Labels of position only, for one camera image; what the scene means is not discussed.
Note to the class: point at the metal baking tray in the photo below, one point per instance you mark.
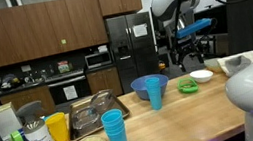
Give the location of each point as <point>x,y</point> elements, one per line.
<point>119,110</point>

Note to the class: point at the clear glass container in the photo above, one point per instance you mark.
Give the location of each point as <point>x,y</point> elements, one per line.
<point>85,118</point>

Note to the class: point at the stainless steel refrigerator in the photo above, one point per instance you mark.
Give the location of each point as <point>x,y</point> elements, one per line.
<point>134,52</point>

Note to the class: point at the grey knitted cloth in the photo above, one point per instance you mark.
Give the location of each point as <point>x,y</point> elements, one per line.
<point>237,64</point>

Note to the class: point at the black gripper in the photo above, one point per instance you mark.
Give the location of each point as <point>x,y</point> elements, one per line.
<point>185,46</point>

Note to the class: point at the clear plastic lid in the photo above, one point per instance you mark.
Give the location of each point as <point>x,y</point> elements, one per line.
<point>104,100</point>

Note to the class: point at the green cabinet sticker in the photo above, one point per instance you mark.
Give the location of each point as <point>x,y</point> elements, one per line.
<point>63,41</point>

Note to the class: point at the silver microwave oven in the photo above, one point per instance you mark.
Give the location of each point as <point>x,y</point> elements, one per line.
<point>98,60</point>

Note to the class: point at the brown wooden upper cabinets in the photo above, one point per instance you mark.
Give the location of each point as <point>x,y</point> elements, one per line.
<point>26,31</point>

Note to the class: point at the colourful snack box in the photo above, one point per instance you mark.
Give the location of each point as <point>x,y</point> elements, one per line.
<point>63,67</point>

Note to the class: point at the brown wooden lower cabinet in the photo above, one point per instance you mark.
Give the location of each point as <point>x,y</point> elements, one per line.
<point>104,81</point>

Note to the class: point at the white wipes canister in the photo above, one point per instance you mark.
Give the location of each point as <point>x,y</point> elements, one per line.
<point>38,137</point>

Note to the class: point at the green apple slicer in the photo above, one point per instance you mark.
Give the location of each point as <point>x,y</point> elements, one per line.
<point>188,90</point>

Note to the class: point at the large blue plastic bowl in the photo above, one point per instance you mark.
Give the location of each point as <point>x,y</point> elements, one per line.
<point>140,89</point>

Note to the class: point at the black kitchen oven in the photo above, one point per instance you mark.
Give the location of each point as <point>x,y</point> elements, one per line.
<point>68,89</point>

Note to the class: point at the blue wrist camera block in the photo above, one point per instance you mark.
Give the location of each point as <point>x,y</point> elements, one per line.
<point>194,27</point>

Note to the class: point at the green lying bottle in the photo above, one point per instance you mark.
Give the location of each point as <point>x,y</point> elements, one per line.
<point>18,138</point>

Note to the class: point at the brown cabinet beside sink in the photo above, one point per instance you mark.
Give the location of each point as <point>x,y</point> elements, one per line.
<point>29,98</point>

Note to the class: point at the small white bowl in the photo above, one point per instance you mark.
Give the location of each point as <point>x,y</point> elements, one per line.
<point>201,76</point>

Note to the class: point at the yellow plastic cup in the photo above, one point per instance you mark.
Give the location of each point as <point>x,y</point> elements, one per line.
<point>57,128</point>

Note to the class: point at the teal plastic cup stack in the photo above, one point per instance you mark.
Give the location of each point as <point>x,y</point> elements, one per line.
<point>116,132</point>
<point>154,93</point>

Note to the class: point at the white paper sheet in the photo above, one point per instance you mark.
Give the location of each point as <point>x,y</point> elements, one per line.
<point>140,30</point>

